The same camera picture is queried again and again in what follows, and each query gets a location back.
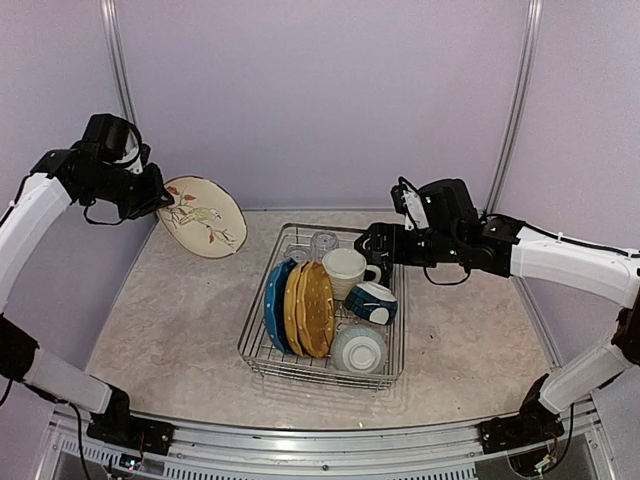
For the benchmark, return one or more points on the metal wire dish rack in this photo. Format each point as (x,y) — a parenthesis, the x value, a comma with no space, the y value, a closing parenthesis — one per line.
(257,350)

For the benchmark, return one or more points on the bird pattern ceramic plate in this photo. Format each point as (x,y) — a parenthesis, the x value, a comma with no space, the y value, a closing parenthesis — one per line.
(203,218)

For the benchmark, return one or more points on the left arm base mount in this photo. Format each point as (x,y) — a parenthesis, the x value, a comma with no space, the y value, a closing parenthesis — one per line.
(135,433)

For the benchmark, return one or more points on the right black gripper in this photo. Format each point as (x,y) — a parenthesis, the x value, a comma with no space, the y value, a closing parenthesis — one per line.
(379,232)

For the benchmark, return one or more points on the left aluminium frame post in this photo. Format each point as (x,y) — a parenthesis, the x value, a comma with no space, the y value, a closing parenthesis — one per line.
(116,54)

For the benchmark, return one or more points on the aluminium frame post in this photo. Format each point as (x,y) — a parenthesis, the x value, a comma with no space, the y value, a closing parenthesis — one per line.
(518,104)
(116,54)

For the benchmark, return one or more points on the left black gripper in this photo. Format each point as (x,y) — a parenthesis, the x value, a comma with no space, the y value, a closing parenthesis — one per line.
(156,196)

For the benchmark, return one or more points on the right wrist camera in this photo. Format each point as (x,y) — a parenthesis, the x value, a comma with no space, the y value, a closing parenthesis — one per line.
(436,205)

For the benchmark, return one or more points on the clear glass tumbler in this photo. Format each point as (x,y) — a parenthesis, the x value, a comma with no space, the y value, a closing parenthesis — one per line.
(297,252)
(322,242)

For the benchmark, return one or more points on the blue polka dot plate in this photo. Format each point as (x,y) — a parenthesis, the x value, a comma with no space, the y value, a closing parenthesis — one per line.
(274,305)

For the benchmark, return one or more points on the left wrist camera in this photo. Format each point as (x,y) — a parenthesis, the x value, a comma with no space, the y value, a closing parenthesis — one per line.
(115,141)

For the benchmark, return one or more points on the cream ribbed mug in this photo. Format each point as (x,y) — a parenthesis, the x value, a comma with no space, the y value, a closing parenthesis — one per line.
(346,268)

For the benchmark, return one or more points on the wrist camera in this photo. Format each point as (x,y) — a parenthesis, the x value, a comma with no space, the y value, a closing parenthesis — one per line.
(436,205)
(115,141)

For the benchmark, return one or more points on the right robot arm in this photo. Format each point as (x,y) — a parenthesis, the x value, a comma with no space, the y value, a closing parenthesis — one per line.
(587,294)

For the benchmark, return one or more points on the pale striped bowl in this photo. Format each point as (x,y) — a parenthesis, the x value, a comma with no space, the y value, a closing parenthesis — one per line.
(359,350)

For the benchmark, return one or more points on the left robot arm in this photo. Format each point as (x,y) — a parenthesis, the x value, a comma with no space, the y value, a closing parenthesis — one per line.
(59,179)

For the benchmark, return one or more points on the teal and white bowl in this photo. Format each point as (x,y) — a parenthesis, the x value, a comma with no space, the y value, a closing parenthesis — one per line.
(372,302)

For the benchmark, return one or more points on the aluminium front rail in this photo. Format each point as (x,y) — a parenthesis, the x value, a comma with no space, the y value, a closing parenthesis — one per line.
(201,450)

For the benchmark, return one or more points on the yellow polka dot plate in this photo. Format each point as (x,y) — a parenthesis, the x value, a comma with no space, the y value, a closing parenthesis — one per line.
(315,311)
(290,302)

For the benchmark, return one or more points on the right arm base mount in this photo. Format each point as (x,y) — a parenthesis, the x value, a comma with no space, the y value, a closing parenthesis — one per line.
(516,431)

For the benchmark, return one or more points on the right aluminium frame post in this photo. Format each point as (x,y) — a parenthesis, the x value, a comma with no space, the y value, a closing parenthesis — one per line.
(518,104)

